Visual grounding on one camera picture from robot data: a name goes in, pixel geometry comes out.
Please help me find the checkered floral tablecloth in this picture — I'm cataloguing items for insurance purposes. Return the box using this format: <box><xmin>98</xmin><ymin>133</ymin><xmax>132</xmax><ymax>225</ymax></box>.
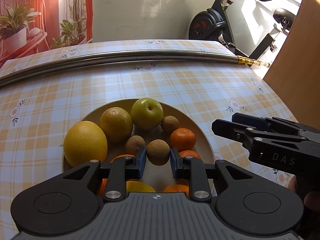
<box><xmin>0</xmin><ymin>39</ymin><xmax>299</xmax><ymax>240</ymax></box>

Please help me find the printed room backdrop banner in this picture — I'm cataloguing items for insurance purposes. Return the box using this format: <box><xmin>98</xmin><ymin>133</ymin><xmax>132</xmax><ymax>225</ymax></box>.
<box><xmin>1</xmin><ymin>0</ymin><xmax>93</xmax><ymax>64</ymax></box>

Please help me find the orange mandarin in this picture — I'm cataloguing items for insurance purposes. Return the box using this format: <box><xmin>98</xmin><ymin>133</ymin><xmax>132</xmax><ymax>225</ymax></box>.
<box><xmin>162</xmin><ymin>184</ymin><xmax>189</xmax><ymax>197</ymax></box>
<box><xmin>179</xmin><ymin>150</ymin><xmax>201</xmax><ymax>159</ymax></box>
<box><xmin>170</xmin><ymin>128</ymin><xmax>196</xmax><ymax>152</ymax></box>
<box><xmin>98</xmin><ymin>154</ymin><xmax>134</xmax><ymax>197</ymax></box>

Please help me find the person's right hand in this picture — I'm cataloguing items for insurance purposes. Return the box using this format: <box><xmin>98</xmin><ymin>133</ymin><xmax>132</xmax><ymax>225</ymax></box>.
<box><xmin>287</xmin><ymin>176</ymin><xmax>319</xmax><ymax>211</ymax></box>

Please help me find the green apple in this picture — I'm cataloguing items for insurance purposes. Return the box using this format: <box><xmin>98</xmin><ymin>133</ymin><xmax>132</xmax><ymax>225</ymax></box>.
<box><xmin>130</xmin><ymin>98</ymin><xmax>164</xmax><ymax>131</ymax></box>

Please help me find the long metal pole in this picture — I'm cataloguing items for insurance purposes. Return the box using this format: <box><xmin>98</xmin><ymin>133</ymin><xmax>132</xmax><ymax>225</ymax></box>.
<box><xmin>1</xmin><ymin>49</ymin><xmax>271</xmax><ymax>88</ymax></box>

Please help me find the yellow-green pear fruit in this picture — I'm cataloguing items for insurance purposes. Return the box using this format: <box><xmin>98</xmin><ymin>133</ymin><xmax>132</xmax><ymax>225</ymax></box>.
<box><xmin>99</xmin><ymin>107</ymin><xmax>133</xmax><ymax>143</ymax></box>

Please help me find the wooden cabinet panel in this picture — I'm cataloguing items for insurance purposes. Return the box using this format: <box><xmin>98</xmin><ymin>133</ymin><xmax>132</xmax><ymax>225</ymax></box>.
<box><xmin>264</xmin><ymin>0</ymin><xmax>319</xmax><ymax>128</ymax></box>

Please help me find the large yellow lemon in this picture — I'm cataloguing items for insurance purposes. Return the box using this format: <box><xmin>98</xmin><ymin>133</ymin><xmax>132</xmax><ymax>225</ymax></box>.
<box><xmin>126</xmin><ymin>181</ymin><xmax>156</xmax><ymax>193</ymax></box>
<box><xmin>63</xmin><ymin>121</ymin><xmax>107</xmax><ymax>167</ymax></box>

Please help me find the brown kiwi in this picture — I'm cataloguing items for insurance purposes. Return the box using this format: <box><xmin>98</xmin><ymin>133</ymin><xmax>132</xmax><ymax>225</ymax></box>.
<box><xmin>161</xmin><ymin>115</ymin><xmax>180</xmax><ymax>133</ymax></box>
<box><xmin>125</xmin><ymin>135</ymin><xmax>145</xmax><ymax>155</ymax></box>
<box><xmin>146</xmin><ymin>139</ymin><xmax>170</xmax><ymax>166</ymax></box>

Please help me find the black exercise bike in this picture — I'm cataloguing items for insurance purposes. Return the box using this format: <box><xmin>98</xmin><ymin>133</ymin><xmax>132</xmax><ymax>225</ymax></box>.
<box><xmin>188</xmin><ymin>0</ymin><xmax>296</xmax><ymax>60</ymax></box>

